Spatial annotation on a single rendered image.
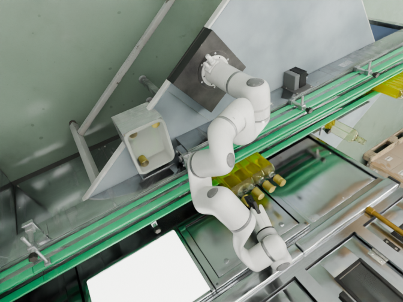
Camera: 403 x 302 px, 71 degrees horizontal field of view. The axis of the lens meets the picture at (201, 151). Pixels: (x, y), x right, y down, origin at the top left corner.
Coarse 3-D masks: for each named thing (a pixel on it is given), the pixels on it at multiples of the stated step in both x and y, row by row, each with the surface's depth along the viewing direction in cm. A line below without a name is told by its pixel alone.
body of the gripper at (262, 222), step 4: (260, 204) 107; (260, 208) 106; (252, 212) 105; (256, 212) 105; (260, 212) 105; (264, 212) 104; (256, 216) 104; (260, 216) 103; (264, 216) 103; (256, 220) 103; (260, 220) 102; (264, 220) 102; (268, 220) 102; (256, 224) 104; (260, 224) 101; (264, 224) 101; (268, 224) 101; (256, 228) 105; (260, 228) 101; (264, 228) 101; (256, 236) 103
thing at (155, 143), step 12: (156, 120) 109; (132, 132) 107; (144, 132) 118; (156, 132) 121; (168, 132) 115; (132, 144) 118; (144, 144) 121; (156, 144) 124; (168, 144) 120; (132, 156) 112; (156, 156) 125; (168, 156) 125; (144, 168) 121
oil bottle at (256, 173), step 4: (244, 160) 129; (248, 160) 129; (240, 164) 128; (244, 164) 127; (248, 164) 127; (252, 164) 126; (244, 168) 126; (248, 168) 125; (252, 168) 124; (256, 168) 124; (260, 168) 124; (248, 172) 124; (252, 172) 123; (256, 172) 122; (260, 172) 122; (252, 176) 122; (256, 176) 121; (260, 176) 121; (264, 176) 123; (256, 180) 122; (256, 184) 124
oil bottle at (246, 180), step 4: (236, 164) 128; (236, 168) 126; (240, 168) 126; (232, 172) 125; (236, 172) 125; (240, 172) 124; (244, 172) 124; (236, 176) 123; (240, 176) 122; (244, 176) 122; (248, 176) 122; (240, 180) 121; (244, 180) 120; (248, 180) 120; (252, 180) 120; (244, 184) 120; (248, 184) 120; (252, 184) 120; (244, 188) 121
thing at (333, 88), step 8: (400, 48) 162; (384, 56) 158; (392, 56) 157; (400, 56) 155; (376, 64) 154; (384, 64) 152; (352, 72) 151; (360, 72) 150; (336, 80) 147; (344, 80) 147; (352, 80) 145; (360, 80) 145; (320, 88) 144; (328, 88) 144; (336, 88) 142; (344, 88) 141; (304, 96) 141; (312, 96) 140; (320, 96) 139; (328, 96) 138; (312, 104) 135; (280, 112) 134; (288, 112) 133; (296, 112) 132; (272, 120) 130; (280, 120) 129; (264, 128) 127
